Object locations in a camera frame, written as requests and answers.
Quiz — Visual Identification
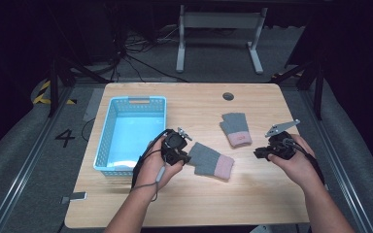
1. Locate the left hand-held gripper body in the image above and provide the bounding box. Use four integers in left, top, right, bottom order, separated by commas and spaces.
159, 126, 193, 167

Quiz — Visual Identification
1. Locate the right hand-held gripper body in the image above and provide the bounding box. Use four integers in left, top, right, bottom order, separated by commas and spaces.
263, 118, 301, 162

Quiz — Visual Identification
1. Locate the grey glove with pink cuff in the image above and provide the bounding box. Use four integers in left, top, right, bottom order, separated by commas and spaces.
219, 112, 254, 150
186, 141, 236, 182

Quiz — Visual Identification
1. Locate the blue plastic basket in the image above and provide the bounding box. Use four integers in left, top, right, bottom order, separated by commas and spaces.
92, 95, 168, 178

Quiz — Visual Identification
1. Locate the person's right hand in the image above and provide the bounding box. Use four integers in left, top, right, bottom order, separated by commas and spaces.
267, 133, 322, 192

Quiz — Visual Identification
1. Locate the person's left hand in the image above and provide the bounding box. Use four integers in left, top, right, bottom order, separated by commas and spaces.
135, 137, 185, 192

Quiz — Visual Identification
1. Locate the black metal stand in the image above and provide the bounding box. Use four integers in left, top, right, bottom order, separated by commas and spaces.
269, 56, 326, 121
46, 52, 112, 118

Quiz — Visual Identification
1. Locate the grey floor tape patch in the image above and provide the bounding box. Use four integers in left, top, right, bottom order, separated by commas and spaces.
83, 87, 105, 123

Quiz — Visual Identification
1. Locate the small grey flat plate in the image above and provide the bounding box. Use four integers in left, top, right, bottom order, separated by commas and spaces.
60, 191, 88, 205

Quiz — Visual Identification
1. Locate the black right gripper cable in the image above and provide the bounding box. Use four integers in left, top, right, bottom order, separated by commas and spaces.
282, 138, 326, 186

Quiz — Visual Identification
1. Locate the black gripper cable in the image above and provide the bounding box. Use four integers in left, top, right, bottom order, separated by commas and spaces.
282, 138, 326, 186
130, 128, 173, 190

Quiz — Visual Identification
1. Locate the grey wrist strap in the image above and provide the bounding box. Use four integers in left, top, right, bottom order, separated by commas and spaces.
129, 163, 168, 203

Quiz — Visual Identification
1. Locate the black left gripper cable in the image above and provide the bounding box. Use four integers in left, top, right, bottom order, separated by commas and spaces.
130, 128, 173, 190

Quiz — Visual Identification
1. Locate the thin black floor cable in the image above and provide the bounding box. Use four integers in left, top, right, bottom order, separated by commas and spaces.
81, 116, 97, 143

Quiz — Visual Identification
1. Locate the bundle of black floor cables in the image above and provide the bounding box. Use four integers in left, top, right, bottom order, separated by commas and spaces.
109, 23, 189, 83

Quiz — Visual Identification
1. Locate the white metal desk frame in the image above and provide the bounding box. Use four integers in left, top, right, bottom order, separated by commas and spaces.
175, 4, 269, 76

